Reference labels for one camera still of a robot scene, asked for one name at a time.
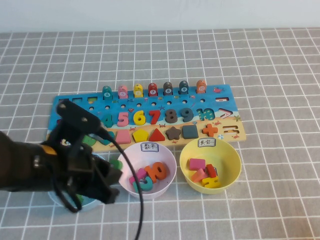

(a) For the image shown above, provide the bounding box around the red wooden fish numbered seven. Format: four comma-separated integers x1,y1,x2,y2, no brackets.
147,82,159,98

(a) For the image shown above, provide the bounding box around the pink wooden rectangle piece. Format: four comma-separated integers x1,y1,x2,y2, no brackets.
188,158,206,171

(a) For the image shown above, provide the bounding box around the red wooden triangle piece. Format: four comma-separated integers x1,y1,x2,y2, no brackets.
148,128,166,142

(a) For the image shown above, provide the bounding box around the yellow plastic bowl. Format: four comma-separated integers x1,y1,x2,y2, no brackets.
179,138,242,195

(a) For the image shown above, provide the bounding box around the pink plastic bowl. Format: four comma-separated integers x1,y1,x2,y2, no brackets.
117,142,178,200

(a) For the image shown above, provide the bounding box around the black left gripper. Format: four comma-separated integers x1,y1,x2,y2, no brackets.
49,129,123,205

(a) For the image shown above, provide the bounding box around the orange wooden fish numbered ten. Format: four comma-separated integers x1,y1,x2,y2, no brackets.
196,79,207,94

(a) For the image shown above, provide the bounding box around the teal wooden fish numbered four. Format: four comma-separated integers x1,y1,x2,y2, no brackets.
101,85,113,101

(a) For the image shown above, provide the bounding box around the yellow wooden sign piece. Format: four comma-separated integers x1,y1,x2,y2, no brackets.
201,176,222,189

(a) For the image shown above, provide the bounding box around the teal wooden number piece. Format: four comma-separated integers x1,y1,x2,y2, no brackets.
132,176,155,193

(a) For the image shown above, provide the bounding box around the red wooden number seven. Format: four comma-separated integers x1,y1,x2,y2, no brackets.
148,109,162,125

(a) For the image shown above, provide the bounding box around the blue wooden number puzzle board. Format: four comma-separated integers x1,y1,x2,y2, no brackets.
46,84,247,153

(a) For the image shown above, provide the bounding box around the yellow wooden number six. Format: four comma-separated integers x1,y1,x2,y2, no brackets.
133,110,147,126

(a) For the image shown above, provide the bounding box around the red wooden sign piece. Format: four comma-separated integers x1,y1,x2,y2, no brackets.
206,164,218,179

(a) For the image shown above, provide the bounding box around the brown wooden number eight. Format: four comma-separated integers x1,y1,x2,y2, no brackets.
164,108,179,124

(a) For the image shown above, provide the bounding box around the green wooden circle piece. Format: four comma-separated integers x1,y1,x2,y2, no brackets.
82,134,98,146

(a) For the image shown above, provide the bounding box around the paper label on yellow bowl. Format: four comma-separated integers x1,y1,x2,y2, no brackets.
197,138,216,148

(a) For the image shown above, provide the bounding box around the pink wooden trapezoid piece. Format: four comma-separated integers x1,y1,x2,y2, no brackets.
114,129,132,145

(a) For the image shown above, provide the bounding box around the orange wooden number ten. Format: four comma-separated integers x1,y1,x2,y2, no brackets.
144,161,171,183

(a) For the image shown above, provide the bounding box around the yellow wooden fish numbered six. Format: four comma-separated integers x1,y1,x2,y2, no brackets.
133,83,144,99

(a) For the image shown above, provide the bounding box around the teal wooden heart piece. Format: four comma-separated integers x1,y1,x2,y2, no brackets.
98,131,116,146

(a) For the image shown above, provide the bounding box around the dark blue fish numbered nine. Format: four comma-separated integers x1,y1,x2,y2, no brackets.
178,80,190,95

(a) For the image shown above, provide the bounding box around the yellow wooden pentagon piece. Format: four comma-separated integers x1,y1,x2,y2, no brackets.
132,129,150,143

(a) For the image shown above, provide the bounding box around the paper label on pink bowl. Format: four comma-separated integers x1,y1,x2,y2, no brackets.
141,141,160,153

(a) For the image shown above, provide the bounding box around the orange wooden plus piece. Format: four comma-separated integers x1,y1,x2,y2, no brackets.
201,123,219,138

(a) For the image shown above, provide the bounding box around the dark blue rounded square piece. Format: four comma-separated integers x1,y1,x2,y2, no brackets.
181,124,199,140

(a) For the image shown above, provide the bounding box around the grey white-grid tablecloth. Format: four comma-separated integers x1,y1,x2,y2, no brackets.
0,28,320,240

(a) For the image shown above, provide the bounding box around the long black camera cable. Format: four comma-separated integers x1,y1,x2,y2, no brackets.
96,126,145,240

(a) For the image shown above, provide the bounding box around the light blue plastic bowl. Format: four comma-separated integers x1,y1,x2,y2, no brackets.
47,153,121,213

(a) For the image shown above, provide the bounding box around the pink wooden number piece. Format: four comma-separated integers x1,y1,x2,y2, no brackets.
128,167,148,186

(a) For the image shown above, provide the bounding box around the pink wooden fish numbered five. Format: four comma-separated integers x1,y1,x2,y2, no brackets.
117,84,129,100

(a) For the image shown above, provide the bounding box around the pink wooden number five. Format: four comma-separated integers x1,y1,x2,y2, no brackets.
116,111,130,127

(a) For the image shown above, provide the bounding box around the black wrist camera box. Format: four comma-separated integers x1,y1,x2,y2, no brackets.
56,98,103,134

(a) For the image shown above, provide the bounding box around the orange pink wooden block piece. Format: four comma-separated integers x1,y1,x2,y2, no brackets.
191,168,206,183

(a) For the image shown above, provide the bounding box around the thin black cable loop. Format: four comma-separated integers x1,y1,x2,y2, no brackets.
52,172,84,214

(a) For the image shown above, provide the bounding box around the green wooden number three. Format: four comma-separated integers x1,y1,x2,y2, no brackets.
109,158,124,171

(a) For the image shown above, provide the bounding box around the teal wooden number four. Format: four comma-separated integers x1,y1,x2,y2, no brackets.
101,113,114,128

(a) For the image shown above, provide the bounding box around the dark blue wooden number nine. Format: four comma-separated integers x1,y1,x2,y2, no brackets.
180,107,195,123

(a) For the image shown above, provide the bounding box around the brown wooden star piece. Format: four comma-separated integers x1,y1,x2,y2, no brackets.
165,126,183,141

